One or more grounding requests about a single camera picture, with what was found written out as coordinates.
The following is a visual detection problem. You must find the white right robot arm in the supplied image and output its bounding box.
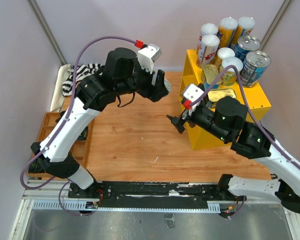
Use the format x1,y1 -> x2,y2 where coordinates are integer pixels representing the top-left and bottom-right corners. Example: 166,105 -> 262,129
167,96 -> 300,214

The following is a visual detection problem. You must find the red label can white lid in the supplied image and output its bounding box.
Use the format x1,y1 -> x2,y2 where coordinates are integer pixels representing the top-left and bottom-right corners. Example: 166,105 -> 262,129
196,23 -> 219,53

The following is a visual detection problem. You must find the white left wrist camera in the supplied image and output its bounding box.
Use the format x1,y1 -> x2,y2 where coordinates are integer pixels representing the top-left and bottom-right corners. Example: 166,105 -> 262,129
137,44 -> 162,74

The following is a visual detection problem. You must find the short green can white lid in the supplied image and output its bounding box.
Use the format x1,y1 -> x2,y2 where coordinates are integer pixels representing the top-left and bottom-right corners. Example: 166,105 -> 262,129
164,78 -> 172,93

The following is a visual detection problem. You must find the blue can silver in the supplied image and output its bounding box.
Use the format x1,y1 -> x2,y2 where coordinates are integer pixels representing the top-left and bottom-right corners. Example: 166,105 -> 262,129
233,35 -> 261,61
240,50 -> 271,88

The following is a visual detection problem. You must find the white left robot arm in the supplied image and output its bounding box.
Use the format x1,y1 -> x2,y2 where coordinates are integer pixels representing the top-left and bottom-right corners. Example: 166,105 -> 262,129
31,44 -> 170,198

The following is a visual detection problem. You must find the cream cloth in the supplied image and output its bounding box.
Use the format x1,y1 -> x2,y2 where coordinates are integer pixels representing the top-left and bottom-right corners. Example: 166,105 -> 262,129
49,64 -> 71,112

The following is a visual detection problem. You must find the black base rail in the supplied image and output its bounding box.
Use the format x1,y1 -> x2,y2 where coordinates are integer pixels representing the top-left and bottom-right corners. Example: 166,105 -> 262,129
67,181 -> 244,201

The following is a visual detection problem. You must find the wooden compartment tray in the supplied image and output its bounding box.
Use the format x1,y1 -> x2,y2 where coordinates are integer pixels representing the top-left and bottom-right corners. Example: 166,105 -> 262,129
27,112 -> 95,178

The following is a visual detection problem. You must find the aluminium frame post left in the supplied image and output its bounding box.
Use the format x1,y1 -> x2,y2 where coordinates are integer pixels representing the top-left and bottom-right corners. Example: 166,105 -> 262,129
26,0 -> 67,65

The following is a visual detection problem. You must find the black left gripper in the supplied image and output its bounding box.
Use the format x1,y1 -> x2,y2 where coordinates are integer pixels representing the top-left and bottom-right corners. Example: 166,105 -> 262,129
116,58 -> 169,102

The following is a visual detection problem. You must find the green patterned rolled belt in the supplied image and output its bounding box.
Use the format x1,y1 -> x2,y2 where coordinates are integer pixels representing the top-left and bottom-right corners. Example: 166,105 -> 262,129
77,126 -> 89,141

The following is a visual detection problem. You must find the tall can white lid front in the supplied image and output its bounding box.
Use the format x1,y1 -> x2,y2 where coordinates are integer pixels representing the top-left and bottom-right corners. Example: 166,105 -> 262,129
196,34 -> 220,68

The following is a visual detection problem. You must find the green rolled belt bottom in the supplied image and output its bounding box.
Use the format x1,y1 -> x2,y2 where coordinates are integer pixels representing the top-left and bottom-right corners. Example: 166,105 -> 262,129
28,159 -> 45,174

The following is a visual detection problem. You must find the black striped cloth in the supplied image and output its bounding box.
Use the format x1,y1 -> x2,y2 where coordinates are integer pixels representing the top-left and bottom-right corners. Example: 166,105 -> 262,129
62,63 -> 105,97

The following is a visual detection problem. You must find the tall yellow blue can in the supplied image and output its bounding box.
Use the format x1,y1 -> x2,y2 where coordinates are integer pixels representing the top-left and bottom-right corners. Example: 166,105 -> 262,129
230,16 -> 256,50

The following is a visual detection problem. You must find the aluminium frame post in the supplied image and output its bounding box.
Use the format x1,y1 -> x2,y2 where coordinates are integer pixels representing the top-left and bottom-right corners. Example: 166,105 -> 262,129
26,0 -> 67,65
259,0 -> 294,51

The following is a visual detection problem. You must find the yellow can white lid front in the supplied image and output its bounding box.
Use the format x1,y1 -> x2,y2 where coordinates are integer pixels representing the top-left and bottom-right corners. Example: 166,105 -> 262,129
219,56 -> 243,86

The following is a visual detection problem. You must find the aluminium frame post right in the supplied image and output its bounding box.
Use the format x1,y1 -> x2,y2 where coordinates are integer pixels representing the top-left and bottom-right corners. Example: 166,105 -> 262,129
259,0 -> 294,51

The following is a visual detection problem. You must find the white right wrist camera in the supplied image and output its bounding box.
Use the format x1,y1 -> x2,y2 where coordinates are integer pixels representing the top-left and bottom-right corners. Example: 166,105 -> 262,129
181,83 -> 204,118

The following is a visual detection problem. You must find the yellow wooden shelf cabinet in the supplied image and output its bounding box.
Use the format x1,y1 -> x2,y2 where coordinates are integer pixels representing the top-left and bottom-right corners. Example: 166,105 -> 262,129
178,48 -> 272,151

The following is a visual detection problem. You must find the tall can white lid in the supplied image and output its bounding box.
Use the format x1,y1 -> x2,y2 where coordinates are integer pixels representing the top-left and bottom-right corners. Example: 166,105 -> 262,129
217,17 -> 238,48
196,34 -> 220,68

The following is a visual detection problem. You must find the gold sardine tin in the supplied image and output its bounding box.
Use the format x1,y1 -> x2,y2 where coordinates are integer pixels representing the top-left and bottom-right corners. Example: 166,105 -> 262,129
200,64 -> 219,90
206,88 -> 237,109

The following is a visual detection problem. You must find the small can white lid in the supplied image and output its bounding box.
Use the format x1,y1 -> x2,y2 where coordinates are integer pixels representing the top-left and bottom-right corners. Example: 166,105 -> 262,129
212,47 -> 235,70

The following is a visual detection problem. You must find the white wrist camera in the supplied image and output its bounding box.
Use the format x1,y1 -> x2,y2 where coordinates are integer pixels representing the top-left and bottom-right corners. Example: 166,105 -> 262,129
137,44 -> 162,74
181,83 -> 204,118

